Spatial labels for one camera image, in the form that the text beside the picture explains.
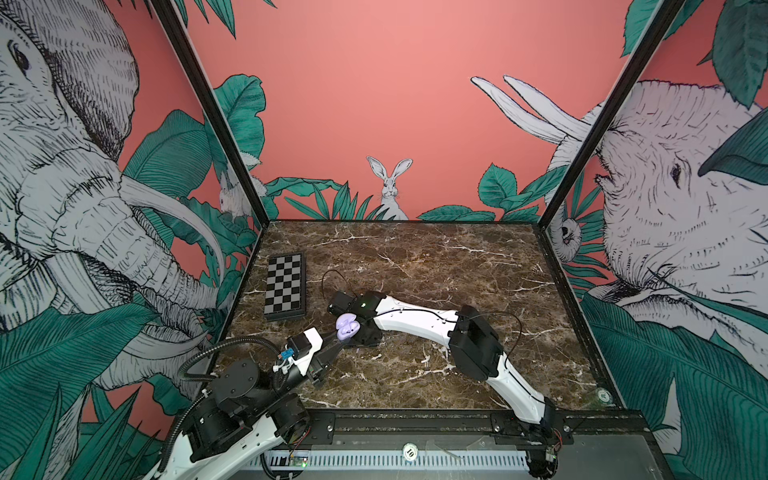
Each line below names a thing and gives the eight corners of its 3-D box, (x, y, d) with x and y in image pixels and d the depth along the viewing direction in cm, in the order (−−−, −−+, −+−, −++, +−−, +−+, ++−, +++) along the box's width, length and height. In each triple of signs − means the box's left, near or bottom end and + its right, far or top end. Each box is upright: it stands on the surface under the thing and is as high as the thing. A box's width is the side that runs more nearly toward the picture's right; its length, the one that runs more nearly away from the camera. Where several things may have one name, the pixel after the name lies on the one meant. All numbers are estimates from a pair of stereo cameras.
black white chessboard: (267, 322, 95) (262, 316, 91) (272, 262, 110) (269, 255, 107) (305, 316, 96) (302, 309, 93) (305, 258, 112) (302, 250, 108)
